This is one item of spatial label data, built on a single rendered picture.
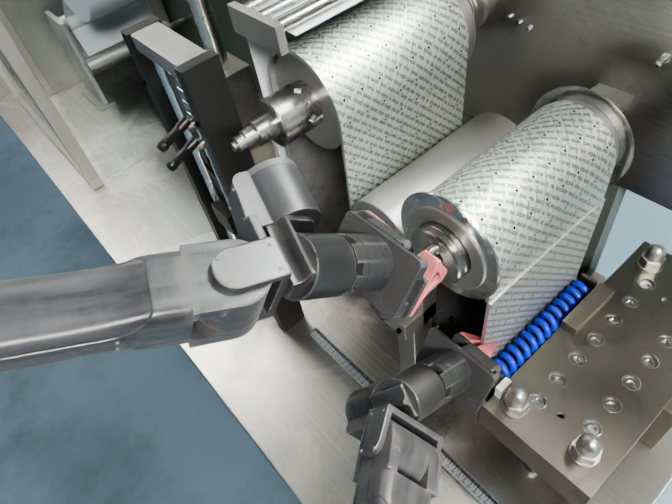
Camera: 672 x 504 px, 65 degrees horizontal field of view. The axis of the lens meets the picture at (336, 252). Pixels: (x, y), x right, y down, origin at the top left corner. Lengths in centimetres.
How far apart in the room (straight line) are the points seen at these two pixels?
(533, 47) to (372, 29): 26
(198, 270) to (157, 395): 174
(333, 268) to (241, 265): 8
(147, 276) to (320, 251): 13
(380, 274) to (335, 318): 52
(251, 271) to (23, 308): 15
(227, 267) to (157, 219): 92
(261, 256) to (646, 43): 55
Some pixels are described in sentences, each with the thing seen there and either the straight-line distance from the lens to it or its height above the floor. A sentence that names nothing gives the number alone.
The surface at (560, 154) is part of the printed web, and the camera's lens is 67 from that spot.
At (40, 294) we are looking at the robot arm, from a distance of 40.
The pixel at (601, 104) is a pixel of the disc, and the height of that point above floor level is 131.
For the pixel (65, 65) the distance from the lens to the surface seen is 135.
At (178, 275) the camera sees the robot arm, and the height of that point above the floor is 144.
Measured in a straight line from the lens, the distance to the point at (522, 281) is 69.
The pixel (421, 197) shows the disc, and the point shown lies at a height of 131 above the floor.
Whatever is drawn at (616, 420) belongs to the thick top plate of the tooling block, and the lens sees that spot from 79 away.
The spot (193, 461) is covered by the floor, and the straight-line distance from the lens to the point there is 196.
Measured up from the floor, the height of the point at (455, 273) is 125.
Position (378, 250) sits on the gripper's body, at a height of 136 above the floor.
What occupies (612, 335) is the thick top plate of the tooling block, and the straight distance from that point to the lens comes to 85.
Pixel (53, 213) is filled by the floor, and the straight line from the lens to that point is 309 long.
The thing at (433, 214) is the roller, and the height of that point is 130.
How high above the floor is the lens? 172
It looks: 49 degrees down
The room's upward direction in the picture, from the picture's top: 12 degrees counter-clockwise
